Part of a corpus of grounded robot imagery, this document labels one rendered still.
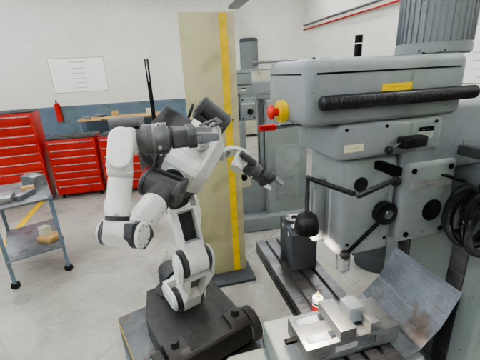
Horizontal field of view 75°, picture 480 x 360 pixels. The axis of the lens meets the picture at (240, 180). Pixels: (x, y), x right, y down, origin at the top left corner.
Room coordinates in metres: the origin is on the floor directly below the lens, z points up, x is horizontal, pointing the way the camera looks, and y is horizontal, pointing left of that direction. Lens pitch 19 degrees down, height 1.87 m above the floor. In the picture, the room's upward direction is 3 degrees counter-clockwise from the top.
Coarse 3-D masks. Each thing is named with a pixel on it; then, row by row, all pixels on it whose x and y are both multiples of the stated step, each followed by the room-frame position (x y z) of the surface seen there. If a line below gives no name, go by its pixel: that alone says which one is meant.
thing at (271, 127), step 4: (268, 124) 0.97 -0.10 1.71; (272, 124) 0.97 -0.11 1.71; (284, 124) 0.98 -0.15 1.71; (288, 124) 0.98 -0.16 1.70; (292, 124) 0.99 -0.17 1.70; (296, 124) 0.99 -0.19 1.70; (260, 128) 0.96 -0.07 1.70; (264, 128) 0.96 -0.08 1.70; (268, 128) 0.96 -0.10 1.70; (272, 128) 0.96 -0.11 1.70; (276, 128) 0.97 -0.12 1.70; (280, 128) 0.98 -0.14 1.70
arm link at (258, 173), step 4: (260, 164) 1.56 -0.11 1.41; (256, 168) 1.52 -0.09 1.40; (260, 168) 1.53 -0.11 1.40; (252, 172) 1.51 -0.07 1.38; (256, 172) 1.52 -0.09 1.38; (260, 172) 1.52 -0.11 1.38; (264, 172) 1.54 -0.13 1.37; (268, 172) 1.55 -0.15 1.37; (272, 172) 1.55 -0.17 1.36; (252, 176) 1.53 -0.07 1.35; (256, 176) 1.52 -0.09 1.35; (260, 176) 1.53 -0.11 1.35; (264, 176) 1.52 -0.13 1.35; (268, 176) 1.53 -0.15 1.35; (272, 176) 1.53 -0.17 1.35; (256, 180) 1.57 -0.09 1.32; (260, 180) 1.55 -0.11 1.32; (264, 180) 1.54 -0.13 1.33; (268, 180) 1.52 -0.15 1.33; (272, 180) 1.52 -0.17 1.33; (260, 184) 1.57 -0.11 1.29; (264, 184) 1.56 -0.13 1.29
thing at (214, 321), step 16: (160, 272) 1.64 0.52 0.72; (160, 288) 1.66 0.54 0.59; (208, 288) 1.66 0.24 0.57; (160, 304) 1.53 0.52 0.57; (208, 304) 1.51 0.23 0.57; (224, 304) 1.50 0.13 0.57; (160, 320) 1.40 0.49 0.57; (176, 320) 1.40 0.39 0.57; (192, 320) 1.39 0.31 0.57; (208, 320) 1.39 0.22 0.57; (224, 320) 1.36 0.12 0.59; (240, 320) 1.33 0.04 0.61; (160, 336) 1.29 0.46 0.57; (176, 336) 1.28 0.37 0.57; (192, 336) 1.25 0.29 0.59; (208, 336) 1.25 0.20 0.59; (224, 336) 1.25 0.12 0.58; (240, 336) 1.30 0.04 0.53; (176, 352) 1.14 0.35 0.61; (192, 352) 1.16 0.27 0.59; (208, 352) 1.19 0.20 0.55; (224, 352) 1.24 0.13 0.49
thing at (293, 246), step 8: (280, 216) 1.47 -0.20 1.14; (288, 216) 1.43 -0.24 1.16; (280, 224) 1.47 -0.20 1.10; (288, 224) 1.37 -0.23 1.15; (280, 232) 1.47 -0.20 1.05; (288, 232) 1.32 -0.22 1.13; (280, 240) 1.47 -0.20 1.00; (288, 240) 1.32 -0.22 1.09; (296, 240) 1.26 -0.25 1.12; (304, 240) 1.26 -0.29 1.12; (288, 248) 1.32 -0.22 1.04; (296, 248) 1.26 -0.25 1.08; (304, 248) 1.26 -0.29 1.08; (312, 248) 1.27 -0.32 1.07; (288, 256) 1.32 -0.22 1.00; (296, 256) 1.26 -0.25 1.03; (304, 256) 1.26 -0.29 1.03; (312, 256) 1.27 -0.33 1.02; (296, 264) 1.26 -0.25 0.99; (304, 264) 1.26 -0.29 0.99; (312, 264) 1.27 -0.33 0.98
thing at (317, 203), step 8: (312, 176) 0.91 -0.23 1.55; (320, 176) 0.91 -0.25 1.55; (312, 184) 0.89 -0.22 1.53; (312, 192) 0.90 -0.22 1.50; (320, 192) 0.88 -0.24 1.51; (312, 200) 0.90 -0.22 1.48; (320, 200) 0.88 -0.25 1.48; (312, 208) 0.89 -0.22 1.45; (320, 208) 0.88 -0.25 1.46; (320, 216) 0.88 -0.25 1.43; (320, 224) 0.88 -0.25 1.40; (320, 232) 0.88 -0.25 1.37; (312, 240) 0.88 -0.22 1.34
